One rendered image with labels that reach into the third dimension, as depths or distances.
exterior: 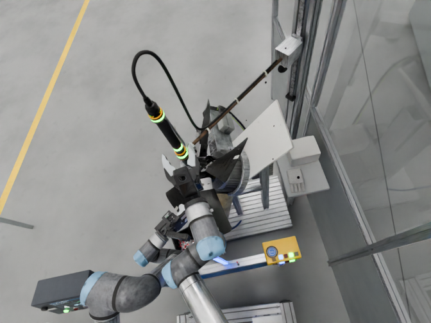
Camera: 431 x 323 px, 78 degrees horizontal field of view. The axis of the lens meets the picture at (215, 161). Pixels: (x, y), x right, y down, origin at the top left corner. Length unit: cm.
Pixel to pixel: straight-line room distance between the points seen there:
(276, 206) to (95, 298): 171
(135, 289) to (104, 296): 10
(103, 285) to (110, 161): 220
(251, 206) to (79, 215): 174
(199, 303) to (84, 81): 358
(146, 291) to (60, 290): 53
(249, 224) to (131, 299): 153
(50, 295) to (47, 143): 253
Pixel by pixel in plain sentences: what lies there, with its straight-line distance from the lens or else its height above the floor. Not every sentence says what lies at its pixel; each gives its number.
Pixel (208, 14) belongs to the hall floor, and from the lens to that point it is 415.
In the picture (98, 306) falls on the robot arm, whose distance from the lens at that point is 109.
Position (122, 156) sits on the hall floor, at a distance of 309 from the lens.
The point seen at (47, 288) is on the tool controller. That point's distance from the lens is 152.
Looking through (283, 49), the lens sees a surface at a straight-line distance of 121.
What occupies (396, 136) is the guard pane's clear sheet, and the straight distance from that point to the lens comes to 105.
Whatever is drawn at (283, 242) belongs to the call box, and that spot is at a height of 107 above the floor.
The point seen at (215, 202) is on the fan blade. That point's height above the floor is 119.
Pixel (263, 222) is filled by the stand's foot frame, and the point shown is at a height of 8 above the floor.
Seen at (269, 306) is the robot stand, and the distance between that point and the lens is 218.
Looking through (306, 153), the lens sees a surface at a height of 97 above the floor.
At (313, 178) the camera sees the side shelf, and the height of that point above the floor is 86.
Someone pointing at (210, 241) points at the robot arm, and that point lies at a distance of 75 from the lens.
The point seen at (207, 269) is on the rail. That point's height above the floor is 85.
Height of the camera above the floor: 241
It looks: 63 degrees down
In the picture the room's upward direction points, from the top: 23 degrees counter-clockwise
